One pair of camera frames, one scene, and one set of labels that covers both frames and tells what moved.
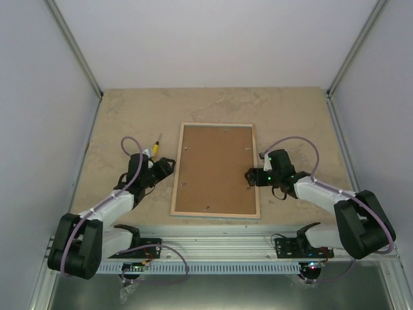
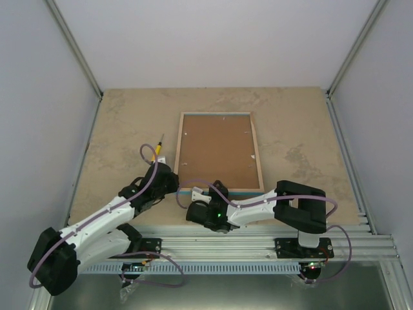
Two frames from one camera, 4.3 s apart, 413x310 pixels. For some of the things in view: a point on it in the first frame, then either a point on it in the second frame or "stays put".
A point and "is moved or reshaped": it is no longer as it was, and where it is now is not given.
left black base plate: x=148 y=253 stays put
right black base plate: x=299 y=248 stays put
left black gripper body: x=148 y=181 → x=161 y=193
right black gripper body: x=273 y=181 → x=213 y=228
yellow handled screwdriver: x=155 y=149 is moved or reshaped
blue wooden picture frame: x=210 y=162 is moved or reshaped
